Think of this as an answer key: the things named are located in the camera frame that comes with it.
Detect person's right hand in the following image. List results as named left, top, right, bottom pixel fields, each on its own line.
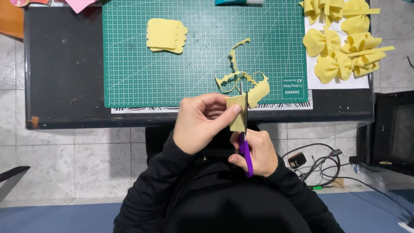
left=228, top=129, right=279, bottom=178

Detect person's left hand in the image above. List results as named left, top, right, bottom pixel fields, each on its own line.
left=173, top=93, right=243, bottom=155

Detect purple handled scissors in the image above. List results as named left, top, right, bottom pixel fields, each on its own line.
left=239, top=82, right=254, bottom=178

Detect yellow foam piece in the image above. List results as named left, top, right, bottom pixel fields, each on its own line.
left=225, top=94, right=248, bottom=133

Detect black power adapter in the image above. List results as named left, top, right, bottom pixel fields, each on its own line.
left=287, top=152, right=307, bottom=169

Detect green cutting mat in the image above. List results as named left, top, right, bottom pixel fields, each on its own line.
left=102, top=0, right=309, bottom=109

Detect curly yellow foam offcut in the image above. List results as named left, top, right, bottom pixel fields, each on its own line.
left=215, top=71, right=270, bottom=109

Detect person's black hoodie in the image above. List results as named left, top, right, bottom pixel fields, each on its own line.
left=145, top=124, right=311, bottom=233

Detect jagged yellow foam strip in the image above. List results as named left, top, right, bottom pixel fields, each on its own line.
left=228, top=38, right=251, bottom=74

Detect stack of scalloped yellow foam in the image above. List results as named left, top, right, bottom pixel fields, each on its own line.
left=146, top=18, right=188, bottom=54

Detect white paper sheet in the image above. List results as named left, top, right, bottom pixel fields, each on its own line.
left=304, top=0, right=370, bottom=90

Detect pile of yellow foam bows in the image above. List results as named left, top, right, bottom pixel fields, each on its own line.
left=298, top=0, right=396, bottom=85

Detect teal glue tube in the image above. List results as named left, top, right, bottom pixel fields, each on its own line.
left=215, top=0, right=265, bottom=5

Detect black cabinet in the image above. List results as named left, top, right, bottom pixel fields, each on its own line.
left=349, top=90, right=414, bottom=177

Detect pink paper sheet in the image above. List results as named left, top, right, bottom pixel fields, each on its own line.
left=65, top=0, right=98, bottom=14

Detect blue floor mat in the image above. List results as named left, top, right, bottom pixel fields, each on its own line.
left=0, top=190, right=414, bottom=233

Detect black flat object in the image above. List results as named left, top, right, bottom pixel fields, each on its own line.
left=0, top=166, right=31, bottom=202

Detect colourful craft item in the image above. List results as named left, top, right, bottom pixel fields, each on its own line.
left=10, top=0, right=53, bottom=8

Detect orange wooden furniture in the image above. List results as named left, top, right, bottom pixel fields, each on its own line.
left=0, top=0, right=25, bottom=42

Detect tangle of black cables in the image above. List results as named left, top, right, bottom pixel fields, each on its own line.
left=281, top=143, right=344, bottom=190

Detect long black cable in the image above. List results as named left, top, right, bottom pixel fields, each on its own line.
left=322, top=173, right=414, bottom=218

